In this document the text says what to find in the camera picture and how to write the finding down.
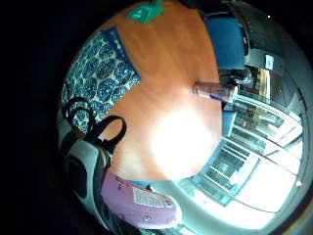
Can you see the pink box with white label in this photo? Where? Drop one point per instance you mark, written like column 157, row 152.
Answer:
column 130, row 202

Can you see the blue patterned placemat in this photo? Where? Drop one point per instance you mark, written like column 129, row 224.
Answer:
column 101, row 75

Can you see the clear plastic bottle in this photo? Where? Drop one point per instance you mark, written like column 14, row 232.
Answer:
column 213, row 90

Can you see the blue chair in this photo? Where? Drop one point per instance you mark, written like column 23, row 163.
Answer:
column 225, row 42
column 229, row 122

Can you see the white framed window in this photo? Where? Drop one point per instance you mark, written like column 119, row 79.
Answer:
column 247, row 163

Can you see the grey cabinet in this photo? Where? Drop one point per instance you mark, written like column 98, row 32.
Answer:
column 265, row 62

